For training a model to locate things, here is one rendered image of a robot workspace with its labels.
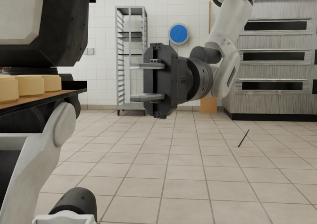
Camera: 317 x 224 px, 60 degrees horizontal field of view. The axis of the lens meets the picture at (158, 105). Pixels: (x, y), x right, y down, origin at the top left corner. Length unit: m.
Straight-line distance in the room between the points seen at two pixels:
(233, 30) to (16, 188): 0.54
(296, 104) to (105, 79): 3.43
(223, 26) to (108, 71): 4.94
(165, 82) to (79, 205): 0.66
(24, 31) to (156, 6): 4.93
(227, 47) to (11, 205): 0.51
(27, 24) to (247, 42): 4.00
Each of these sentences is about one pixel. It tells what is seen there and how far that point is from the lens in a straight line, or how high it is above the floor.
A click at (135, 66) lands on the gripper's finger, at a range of 0.41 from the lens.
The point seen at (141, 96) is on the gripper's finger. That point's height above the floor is 0.76.
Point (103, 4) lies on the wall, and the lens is 5.68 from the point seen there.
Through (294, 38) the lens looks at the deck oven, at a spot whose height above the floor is 1.24.
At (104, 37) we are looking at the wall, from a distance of 5.58.
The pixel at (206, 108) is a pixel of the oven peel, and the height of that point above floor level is 0.09.
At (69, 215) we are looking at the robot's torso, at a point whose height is 0.34.
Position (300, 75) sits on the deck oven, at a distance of 4.65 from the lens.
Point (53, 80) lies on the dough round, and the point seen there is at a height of 0.78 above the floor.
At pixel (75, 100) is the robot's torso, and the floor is 0.71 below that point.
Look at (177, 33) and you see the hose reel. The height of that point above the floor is 1.46.
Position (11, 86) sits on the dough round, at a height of 0.78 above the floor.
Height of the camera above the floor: 0.80
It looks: 7 degrees down
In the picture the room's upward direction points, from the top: straight up
